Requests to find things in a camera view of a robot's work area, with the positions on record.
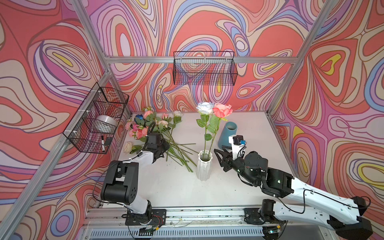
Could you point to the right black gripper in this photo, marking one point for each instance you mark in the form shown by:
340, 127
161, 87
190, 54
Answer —
227, 159

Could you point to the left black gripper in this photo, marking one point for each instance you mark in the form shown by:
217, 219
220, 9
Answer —
164, 143

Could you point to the pink artificial rose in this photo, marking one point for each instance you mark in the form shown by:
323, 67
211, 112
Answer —
220, 113

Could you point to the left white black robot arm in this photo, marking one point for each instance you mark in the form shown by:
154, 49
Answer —
121, 182

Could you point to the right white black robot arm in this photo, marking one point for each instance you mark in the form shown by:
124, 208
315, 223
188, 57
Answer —
294, 200

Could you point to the white ribbed vase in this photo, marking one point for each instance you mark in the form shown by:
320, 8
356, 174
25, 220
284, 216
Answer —
204, 165

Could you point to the pile of artificial flowers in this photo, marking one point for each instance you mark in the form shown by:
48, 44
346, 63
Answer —
165, 124

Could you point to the teal ceramic vase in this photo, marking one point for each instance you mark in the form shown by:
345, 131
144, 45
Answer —
230, 128

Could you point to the black marker pen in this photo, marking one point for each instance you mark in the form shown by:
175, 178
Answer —
103, 144

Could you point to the silver tape roll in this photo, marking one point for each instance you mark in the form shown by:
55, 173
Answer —
105, 124

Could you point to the black wire basket left wall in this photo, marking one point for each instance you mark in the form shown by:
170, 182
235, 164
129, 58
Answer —
94, 131

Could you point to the black wire basket wall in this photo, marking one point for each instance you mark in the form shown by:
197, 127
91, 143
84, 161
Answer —
204, 68
94, 131

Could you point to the black wire basket back wall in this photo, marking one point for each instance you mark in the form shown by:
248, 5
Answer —
204, 68

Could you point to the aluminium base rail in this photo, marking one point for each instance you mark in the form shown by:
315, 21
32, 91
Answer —
194, 223

